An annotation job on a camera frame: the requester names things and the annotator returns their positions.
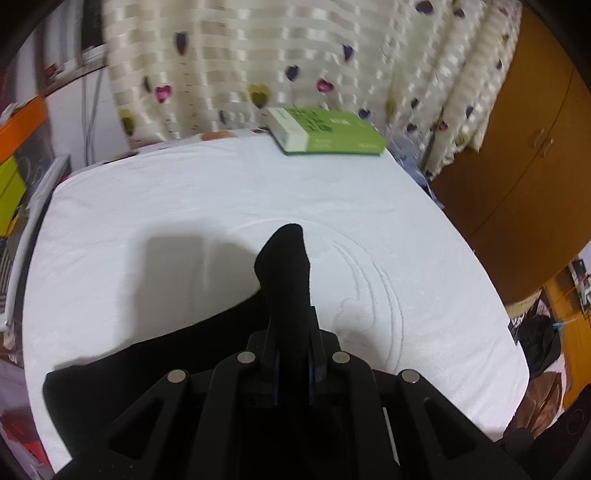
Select green flat box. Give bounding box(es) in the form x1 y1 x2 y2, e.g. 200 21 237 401
265 107 387 158

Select orange box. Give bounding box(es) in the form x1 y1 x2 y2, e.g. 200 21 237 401
0 99 49 162

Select heart print curtain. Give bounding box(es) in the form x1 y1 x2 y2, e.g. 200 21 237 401
102 0 525 181

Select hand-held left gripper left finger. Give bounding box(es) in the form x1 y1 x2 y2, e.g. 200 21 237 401
60 325 282 480

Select yellow-green box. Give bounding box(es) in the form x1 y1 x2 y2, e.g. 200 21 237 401
0 157 26 236

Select hanging cable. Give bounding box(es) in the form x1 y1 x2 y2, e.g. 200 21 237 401
81 74 105 164

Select black pants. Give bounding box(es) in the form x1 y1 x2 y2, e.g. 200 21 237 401
42 224 320 480

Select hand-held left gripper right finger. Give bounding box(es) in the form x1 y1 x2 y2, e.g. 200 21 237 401
307 318 532 480

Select black bag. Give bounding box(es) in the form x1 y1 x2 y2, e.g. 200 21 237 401
512 314 564 379

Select wooden cabinet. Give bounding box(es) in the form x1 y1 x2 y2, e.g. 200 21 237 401
429 9 591 305

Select white towel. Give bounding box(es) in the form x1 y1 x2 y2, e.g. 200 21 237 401
21 131 531 476

